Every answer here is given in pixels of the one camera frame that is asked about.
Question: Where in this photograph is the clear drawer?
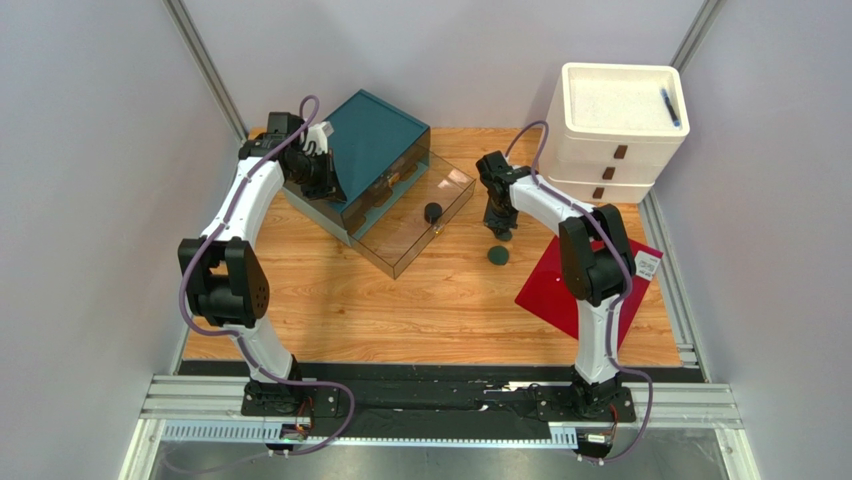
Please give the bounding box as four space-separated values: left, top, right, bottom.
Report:
335 127 431 239
349 151 475 279

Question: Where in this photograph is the white three-drawer cabinet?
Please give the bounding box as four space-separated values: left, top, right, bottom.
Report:
537 62 690 204

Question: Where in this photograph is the black round jar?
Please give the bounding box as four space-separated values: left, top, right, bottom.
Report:
423 202 444 225

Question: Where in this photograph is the teal drawer organizer box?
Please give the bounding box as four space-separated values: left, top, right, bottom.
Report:
282 89 431 246

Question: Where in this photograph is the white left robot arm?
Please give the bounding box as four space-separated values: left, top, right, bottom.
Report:
178 148 315 406

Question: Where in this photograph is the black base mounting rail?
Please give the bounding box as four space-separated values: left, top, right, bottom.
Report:
241 363 637 440

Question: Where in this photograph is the blue pen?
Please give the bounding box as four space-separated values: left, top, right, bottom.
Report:
660 88 682 128

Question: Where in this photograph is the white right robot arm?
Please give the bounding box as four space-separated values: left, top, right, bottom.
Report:
476 151 636 401

